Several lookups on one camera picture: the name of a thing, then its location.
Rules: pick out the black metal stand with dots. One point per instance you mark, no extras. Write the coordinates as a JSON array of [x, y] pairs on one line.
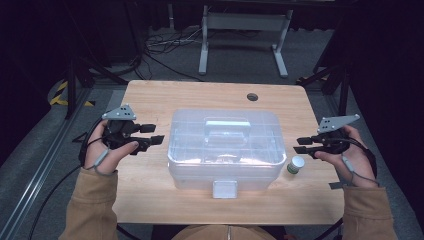
[[343, 90], [71, 86]]

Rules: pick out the clear plastic storage box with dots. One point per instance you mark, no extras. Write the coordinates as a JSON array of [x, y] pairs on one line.
[[226, 153]]

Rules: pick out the small white medicine bottle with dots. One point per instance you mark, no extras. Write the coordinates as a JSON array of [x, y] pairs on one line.
[[295, 165]]

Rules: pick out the grey metal table frame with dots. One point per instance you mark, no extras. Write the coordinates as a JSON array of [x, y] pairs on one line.
[[245, 21]]

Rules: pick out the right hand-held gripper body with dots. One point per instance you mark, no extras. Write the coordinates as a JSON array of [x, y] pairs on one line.
[[333, 141]]

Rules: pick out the yellow black floor tape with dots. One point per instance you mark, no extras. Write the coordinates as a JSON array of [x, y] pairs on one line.
[[56, 99]]

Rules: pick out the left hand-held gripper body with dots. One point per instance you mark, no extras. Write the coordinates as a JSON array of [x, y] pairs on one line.
[[118, 131]]

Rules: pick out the person's torso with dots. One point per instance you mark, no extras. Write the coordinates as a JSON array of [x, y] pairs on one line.
[[223, 233]]

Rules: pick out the person's left hand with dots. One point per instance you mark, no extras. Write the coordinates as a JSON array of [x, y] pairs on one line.
[[100, 156]]

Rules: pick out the person's right hand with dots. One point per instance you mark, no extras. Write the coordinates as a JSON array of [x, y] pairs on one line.
[[360, 163]]

